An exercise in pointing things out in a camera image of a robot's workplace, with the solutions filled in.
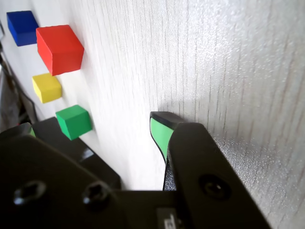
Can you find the green wooden cube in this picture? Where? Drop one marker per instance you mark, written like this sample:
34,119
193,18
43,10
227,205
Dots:
74,121

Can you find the yellow wooden cube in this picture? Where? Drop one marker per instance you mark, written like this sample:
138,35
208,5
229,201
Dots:
46,86

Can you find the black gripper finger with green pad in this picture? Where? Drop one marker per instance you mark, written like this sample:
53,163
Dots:
202,155
47,190

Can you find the blue wooden cube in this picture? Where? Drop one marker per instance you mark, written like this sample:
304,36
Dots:
21,26

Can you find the red wooden cube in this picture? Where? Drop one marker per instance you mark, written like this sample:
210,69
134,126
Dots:
59,43

